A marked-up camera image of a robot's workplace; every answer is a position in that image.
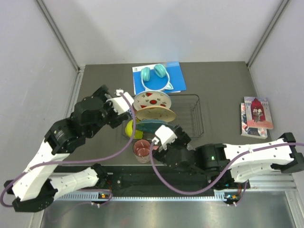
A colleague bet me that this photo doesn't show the pink glass mug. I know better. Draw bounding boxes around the pink glass mug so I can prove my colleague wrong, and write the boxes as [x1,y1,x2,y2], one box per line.
[133,139,151,163]

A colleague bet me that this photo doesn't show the teal scalloped plate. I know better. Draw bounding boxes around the teal scalloped plate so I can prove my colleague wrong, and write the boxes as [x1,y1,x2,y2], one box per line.
[136,119,174,133]

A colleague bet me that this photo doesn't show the black wire dish rack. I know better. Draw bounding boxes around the black wire dish rack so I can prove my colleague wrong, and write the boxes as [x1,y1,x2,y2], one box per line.
[137,95,204,139]

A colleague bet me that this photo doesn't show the lime green bowl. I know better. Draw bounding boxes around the lime green bowl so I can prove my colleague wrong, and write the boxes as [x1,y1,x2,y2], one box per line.
[125,120,143,140]

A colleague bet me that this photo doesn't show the orange floral plate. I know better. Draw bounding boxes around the orange floral plate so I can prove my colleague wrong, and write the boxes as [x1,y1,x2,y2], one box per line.
[136,106,176,122]

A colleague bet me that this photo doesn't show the white watermelon pattern plate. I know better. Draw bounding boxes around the white watermelon pattern plate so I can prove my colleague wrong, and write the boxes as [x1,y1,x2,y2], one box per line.
[133,90,171,111]

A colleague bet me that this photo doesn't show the patterned blue red bowl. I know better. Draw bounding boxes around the patterned blue red bowl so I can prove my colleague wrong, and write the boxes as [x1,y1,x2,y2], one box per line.
[127,109,133,119]

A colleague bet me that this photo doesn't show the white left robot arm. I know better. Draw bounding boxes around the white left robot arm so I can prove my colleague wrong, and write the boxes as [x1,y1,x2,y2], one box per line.
[0,85,135,213]

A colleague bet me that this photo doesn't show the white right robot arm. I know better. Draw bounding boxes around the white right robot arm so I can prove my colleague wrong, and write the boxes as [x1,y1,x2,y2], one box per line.
[150,125,304,191]

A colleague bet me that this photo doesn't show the blue folder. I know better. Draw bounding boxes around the blue folder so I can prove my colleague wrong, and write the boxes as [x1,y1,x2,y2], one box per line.
[132,62,186,95]

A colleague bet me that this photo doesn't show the teal cat ear headphones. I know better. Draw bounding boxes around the teal cat ear headphones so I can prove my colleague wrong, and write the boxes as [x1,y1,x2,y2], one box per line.
[140,64,174,96]

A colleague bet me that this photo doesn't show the illustrated red castle book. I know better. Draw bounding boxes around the illustrated red castle book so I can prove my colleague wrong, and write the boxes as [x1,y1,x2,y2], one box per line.
[244,96,274,129]

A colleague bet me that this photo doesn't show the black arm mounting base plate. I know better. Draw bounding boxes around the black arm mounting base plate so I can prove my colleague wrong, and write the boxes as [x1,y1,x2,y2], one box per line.
[80,166,250,190]

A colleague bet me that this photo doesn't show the grey slotted cable duct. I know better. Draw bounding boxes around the grey slotted cable duct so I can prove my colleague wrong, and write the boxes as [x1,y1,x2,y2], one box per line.
[54,191,240,202]

